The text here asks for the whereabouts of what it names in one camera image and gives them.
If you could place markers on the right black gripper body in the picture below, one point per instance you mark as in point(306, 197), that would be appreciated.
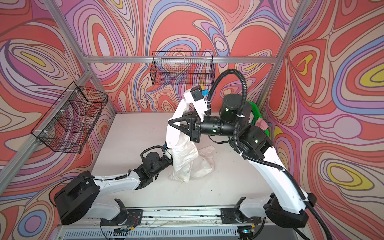
point(199, 127)

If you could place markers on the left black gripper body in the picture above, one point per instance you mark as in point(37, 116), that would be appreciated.
point(164, 163)

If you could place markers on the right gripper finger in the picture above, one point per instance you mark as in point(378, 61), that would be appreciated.
point(176, 131)
point(184, 118)

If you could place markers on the white t shirt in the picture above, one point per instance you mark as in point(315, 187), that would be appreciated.
point(189, 162)

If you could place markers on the green plastic laundry basket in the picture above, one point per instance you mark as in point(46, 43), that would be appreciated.
point(257, 114)

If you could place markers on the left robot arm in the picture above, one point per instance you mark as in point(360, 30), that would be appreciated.
point(83, 196)

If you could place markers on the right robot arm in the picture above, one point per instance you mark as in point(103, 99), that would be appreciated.
point(288, 206)

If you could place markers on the pink cloth in basket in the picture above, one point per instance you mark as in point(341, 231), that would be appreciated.
point(261, 124)

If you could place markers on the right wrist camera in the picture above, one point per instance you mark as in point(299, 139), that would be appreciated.
point(196, 97)

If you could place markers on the black wire basket back wall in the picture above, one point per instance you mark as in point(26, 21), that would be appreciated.
point(182, 68)

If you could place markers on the black wire basket wall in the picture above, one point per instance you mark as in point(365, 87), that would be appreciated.
point(66, 127)
point(182, 68)

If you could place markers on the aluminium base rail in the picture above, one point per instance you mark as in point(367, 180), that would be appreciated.
point(178, 223)

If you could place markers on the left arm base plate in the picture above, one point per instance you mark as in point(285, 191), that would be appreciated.
point(130, 218)

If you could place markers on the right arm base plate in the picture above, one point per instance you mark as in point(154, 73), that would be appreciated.
point(234, 216)

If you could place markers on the black wire basket left wall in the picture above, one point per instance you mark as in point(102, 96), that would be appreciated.
point(66, 127)

